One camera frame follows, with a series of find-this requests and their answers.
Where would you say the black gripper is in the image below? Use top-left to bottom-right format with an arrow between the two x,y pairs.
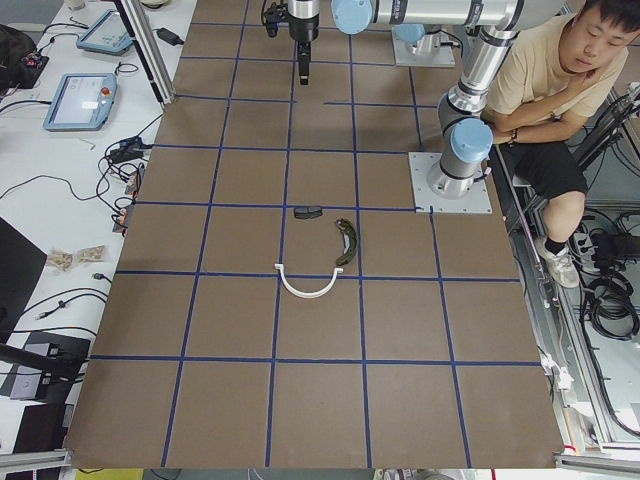
287,0 -> 320,85

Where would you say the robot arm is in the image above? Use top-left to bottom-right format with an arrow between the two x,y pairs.
331,0 -> 563,199

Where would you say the black brake pad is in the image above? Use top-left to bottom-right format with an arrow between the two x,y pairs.
293,205 -> 323,220

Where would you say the olive brake shoe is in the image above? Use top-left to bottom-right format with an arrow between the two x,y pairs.
335,218 -> 359,267

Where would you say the far teach pendant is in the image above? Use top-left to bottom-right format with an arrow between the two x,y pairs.
76,9 -> 133,56

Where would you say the teach pendant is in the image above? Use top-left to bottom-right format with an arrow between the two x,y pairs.
43,73 -> 118,132
76,9 -> 133,56

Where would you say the black power adapter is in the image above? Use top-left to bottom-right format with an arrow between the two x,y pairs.
107,136 -> 153,164

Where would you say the near teach pendant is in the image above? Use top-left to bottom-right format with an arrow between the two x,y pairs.
43,73 -> 118,132

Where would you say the white curved plastic part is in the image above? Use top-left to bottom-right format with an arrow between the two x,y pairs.
274,263 -> 344,300

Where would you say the seated person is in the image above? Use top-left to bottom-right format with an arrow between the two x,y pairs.
483,1 -> 639,288

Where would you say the black monitor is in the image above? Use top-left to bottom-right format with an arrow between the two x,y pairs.
0,219 -> 46,343

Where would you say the aluminium frame post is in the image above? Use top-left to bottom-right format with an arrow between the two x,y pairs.
114,0 -> 175,105

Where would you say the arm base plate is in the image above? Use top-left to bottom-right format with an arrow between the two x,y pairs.
408,152 -> 493,215

